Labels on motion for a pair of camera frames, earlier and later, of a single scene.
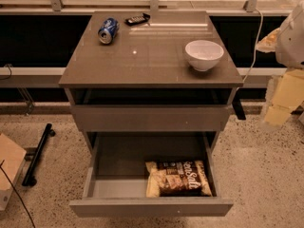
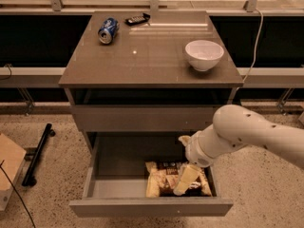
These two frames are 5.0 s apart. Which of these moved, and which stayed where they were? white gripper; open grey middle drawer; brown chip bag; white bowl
Moved: white gripper
Stayed: open grey middle drawer; brown chip bag; white bowl
